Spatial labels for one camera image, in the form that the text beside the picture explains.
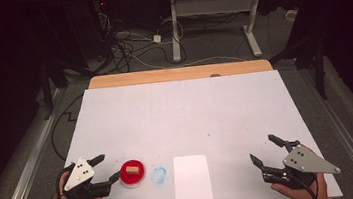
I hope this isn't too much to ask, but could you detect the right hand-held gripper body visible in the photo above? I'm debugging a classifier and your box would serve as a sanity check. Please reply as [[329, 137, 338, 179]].
[[258, 135, 343, 194]]

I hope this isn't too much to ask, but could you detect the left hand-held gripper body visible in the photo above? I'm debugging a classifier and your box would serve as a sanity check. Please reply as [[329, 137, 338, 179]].
[[59, 154, 113, 199]]

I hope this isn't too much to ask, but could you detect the small wooden stamp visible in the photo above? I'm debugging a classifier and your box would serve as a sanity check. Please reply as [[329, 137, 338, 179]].
[[126, 164, 140, 176]]

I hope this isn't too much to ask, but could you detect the person's right hand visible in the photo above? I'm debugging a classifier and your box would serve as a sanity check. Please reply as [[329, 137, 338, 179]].
[[266, 144, 331, 199]]

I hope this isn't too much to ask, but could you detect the white paper sheet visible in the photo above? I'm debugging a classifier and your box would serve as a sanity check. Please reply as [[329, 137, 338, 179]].
[[169, 152, 214, 199]]

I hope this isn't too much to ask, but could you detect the white table cover board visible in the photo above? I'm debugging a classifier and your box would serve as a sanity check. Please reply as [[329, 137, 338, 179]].
[[55, 61, 344, 199]]

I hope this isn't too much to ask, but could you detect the black metal stand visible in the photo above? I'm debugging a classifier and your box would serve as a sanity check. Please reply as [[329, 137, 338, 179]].
[[266, 28, 333, 106], [27, 51, 74, 123]]

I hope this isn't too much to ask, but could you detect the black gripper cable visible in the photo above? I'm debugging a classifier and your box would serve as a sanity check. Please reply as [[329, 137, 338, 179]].
[[47, 162, 80, 199]]

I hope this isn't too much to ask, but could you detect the black floor cable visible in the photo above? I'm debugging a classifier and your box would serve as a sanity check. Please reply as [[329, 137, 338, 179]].
[[46, 93, 92, 163]]

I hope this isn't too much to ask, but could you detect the tangle of floor cables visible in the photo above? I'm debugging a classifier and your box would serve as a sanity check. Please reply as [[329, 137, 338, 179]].
[[92, 0, 192, 76]]

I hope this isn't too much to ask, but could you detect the white metal desk frame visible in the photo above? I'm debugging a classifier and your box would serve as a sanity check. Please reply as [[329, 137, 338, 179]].
[[154, 0, 315, 69]]

